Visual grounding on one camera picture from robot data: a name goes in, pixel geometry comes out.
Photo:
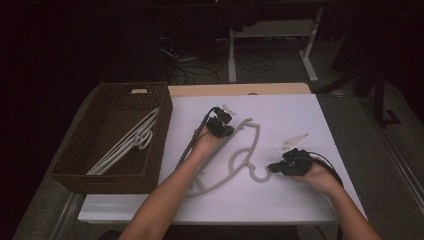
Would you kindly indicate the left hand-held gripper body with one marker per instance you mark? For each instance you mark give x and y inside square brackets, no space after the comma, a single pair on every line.
[216,125]

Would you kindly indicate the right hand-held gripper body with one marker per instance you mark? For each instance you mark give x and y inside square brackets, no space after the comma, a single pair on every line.
[298,163]

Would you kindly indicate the brown wicker basket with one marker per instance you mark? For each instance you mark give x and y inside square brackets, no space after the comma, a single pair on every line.
[76,150]

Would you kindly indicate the person's left hand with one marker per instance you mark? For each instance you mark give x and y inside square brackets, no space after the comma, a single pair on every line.
[205,141]

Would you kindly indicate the person's right hand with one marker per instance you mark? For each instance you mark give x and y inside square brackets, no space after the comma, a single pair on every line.
[321,178]

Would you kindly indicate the black metal stand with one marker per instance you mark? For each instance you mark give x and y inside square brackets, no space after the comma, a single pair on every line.
[380,100]

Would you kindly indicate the white metal desk frame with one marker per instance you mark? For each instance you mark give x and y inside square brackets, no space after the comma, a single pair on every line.
[232,56]

